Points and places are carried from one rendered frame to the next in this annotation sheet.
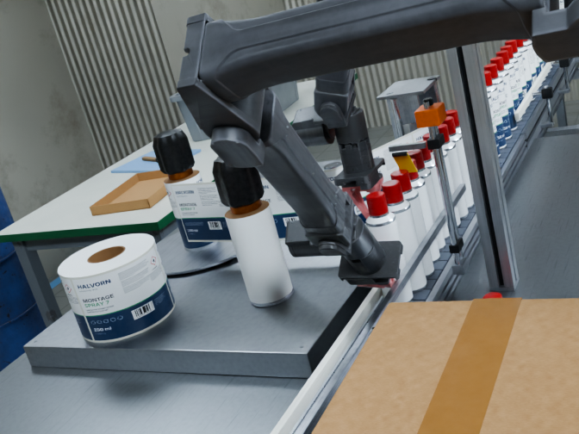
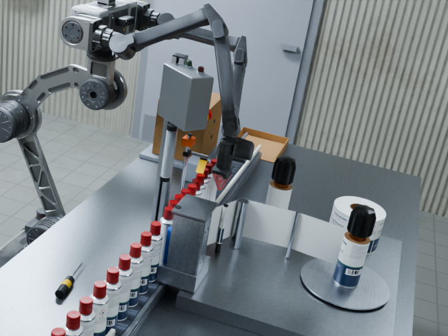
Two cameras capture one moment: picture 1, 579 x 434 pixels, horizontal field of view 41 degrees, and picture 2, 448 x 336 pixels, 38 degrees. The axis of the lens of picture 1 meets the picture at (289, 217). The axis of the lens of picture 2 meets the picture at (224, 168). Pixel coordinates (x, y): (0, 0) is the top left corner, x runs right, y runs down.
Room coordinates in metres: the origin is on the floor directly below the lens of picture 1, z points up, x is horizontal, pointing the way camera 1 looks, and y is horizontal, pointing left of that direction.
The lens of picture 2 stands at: (3.49, -0.83, 2.08)
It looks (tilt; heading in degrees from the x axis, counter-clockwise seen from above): 23 degrees down; 162
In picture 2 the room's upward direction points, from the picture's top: 10 degrees clockwise
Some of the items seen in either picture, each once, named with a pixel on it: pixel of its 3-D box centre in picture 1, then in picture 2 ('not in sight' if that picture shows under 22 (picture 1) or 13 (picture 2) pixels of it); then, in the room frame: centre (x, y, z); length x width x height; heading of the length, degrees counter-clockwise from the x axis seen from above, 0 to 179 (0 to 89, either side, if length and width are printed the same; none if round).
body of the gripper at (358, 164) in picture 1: (357, 158); (224, 162); (1.34, -0.14, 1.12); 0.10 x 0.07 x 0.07; 150
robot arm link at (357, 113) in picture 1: (346, 126); (228, 147); (1.35, -0.14, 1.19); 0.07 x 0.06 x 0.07; 61
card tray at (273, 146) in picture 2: not in sight; (259, 144); (0.47, 0.31, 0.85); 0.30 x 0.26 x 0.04; 149
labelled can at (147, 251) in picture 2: not in sight; (143, 263); (1.81, -0.49, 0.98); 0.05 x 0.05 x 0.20
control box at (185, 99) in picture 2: not in sight; (185, 96); (1.37, -0.33, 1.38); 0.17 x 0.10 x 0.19; 24
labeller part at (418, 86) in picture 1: (408, 87); (195, 207); (1.74, -0.34, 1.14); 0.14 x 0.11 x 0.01; 149
